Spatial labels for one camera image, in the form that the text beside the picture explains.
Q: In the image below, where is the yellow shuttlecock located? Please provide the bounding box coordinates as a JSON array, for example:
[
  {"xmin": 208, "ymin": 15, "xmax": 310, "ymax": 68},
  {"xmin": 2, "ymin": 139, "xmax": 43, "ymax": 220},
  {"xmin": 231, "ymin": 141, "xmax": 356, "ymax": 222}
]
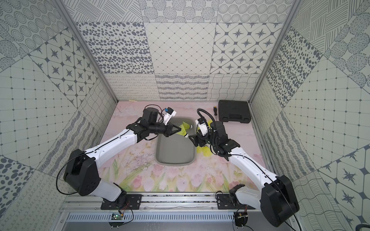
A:
[
  {"xmin": 197, "ymin": 146, "xmax": 213, "ymax": 157},
  {"xmin": 207, "ymin": 119, "xmax": 214, "ymax": 130},
  {"xmin": 176, "ymin": 122, "xmax": 193, "ymax": 138}
]

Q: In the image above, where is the black round connector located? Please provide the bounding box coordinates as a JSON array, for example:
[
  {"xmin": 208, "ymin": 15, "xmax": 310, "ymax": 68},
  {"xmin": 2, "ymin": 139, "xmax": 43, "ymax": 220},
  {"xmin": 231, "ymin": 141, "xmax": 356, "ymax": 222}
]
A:
[{"xmin": 234, "ymin": 212, "xmax": 249, "ymax": 227}]

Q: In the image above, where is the green circuit board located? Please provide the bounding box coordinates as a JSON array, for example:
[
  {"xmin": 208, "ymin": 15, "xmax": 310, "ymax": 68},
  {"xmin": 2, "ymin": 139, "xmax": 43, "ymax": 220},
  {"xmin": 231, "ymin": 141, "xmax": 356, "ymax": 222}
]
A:
[{"xmin": 111, "ymin": 213, "xmax": 123, "ymax": 220}]

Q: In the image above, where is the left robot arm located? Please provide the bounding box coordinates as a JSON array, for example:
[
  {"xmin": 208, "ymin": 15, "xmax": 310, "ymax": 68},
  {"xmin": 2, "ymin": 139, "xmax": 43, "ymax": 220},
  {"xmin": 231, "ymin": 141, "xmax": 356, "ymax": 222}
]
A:
[{"xmin": 63, "ymin": 122, "xmax": 182, "ymax": 208}]

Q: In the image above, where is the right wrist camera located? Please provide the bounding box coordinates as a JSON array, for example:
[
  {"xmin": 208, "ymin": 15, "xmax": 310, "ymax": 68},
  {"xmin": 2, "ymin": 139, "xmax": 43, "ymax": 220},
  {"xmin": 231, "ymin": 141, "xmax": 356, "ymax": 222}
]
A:
[{"xmin": 197, "ymin": 108, "xmax": 217, "ymax": 138}]

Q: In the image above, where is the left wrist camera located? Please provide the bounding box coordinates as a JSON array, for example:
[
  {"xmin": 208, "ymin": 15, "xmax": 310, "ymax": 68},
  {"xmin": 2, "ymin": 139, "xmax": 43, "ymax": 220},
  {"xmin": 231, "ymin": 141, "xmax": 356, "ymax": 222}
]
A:
[{"xmin": 143, "ymin": 104, "xmax": 177, "ymax": 126}]

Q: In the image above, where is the aluminium mounting rail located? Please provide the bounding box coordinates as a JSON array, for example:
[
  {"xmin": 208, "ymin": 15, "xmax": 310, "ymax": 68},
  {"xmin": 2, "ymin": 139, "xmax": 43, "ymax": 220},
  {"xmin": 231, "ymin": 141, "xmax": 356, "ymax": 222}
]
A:
[{"xmin": 59, "ymin": 192, "xmax": 297, "ymax": 213}]

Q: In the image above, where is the black plastic tool case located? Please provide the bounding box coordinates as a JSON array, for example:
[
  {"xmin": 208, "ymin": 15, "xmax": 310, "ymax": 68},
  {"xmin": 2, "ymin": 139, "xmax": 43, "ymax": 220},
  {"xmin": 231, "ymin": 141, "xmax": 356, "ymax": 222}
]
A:
[{"xmin": 218, "ymin": 100, "xmax": 251, "ymax": 124}]

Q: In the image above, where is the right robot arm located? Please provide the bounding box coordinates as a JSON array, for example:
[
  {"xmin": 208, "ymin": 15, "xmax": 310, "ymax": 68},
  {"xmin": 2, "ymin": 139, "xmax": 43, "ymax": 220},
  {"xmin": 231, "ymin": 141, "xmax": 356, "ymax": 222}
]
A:
[{"xmin": 189, "ymin": 119, "xmax": 300, "ymax": 227}]

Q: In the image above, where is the grey plastic storage box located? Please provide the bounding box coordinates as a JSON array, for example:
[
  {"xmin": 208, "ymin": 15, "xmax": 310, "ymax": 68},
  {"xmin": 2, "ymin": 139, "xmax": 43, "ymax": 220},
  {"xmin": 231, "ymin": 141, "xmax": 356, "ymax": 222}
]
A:
[{"xmin": 155, "ymin": 134, "xmax": 196, "ymax": 166}]

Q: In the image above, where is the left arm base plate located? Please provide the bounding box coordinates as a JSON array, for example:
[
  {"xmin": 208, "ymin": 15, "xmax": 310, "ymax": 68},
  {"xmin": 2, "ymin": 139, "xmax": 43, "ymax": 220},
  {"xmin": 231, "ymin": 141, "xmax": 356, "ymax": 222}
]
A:
[{"xmin": 100, "ymin": 194, "xmax": 143, "ymax": 210}]

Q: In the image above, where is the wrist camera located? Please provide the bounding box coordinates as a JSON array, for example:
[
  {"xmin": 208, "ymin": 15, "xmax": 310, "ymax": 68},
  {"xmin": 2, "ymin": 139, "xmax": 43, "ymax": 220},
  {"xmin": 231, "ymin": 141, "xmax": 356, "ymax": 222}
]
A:
[
  {"xmin": 197, "ymin": 108, "xmax": 217, "ymax": 138},
  {"xmin": 143, "ymin": 104, "xmax": 177, "ymax": 126}
]

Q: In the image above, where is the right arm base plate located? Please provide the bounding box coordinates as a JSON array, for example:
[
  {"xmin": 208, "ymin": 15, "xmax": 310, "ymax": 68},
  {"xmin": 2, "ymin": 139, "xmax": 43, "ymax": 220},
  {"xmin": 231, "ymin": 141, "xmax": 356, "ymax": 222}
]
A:
[{"xmin": 215, "ymin": 193, "xmax": 254, "ymax": 210}]

